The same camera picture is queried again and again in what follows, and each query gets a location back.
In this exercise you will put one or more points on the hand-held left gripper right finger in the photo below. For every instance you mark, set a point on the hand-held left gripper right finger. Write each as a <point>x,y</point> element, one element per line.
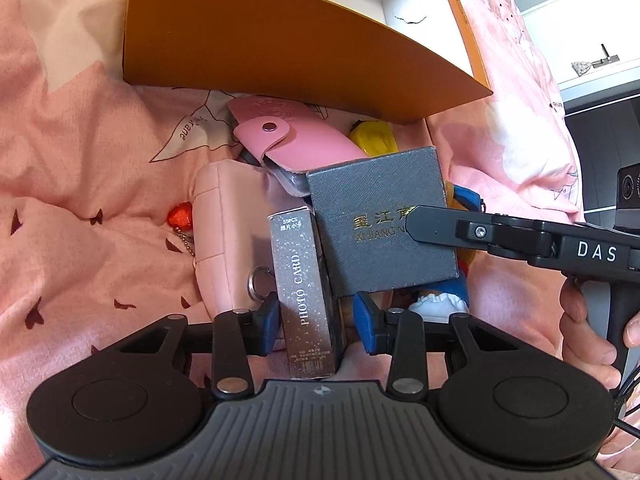
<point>364,321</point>

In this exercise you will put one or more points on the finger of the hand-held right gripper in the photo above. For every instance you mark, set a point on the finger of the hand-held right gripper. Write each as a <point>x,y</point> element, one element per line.
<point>440,227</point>

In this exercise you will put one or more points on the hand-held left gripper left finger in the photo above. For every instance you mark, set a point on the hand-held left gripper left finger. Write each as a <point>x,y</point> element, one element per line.
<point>270,319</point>

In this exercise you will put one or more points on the silver photo card box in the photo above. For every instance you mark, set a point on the silver photo card box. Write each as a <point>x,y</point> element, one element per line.
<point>300,285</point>

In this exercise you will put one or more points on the grey gift box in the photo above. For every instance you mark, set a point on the grey gift box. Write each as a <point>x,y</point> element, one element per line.
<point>370,195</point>

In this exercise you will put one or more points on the brown bear plush toy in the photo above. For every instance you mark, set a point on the brown bear plush toy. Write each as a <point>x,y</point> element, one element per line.
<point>440,305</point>

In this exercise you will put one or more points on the pink fabric pouch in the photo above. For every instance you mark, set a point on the pink fabric pouch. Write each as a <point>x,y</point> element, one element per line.
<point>225,220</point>

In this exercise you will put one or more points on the orange cardboard box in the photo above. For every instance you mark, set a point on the orange cardboard box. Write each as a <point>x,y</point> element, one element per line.
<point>250,35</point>

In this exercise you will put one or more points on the person's right hand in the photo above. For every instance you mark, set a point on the person's right hand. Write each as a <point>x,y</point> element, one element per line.
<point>585,320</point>

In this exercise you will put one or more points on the dark cabinet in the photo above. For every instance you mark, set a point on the dark cabinet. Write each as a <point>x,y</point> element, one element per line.
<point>600,160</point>

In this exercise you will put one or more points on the yellow plush toy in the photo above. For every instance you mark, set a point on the yellow plush toy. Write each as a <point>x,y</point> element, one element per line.
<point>375,137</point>

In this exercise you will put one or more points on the grey glossy item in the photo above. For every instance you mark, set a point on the grey glossy item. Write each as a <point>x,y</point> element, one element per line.
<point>290,180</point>

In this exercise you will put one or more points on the pink snap key case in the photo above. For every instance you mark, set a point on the pink snap key case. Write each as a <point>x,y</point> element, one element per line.
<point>300,135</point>

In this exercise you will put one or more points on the white desk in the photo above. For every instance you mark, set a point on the white desk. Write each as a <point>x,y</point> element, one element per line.
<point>600,79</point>

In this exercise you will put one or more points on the small crystal ornament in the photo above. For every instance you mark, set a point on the small crystal ornament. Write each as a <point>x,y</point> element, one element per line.
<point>581,68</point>

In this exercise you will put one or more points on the black desk stand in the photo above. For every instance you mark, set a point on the black desk stand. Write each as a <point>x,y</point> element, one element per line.
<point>606,57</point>

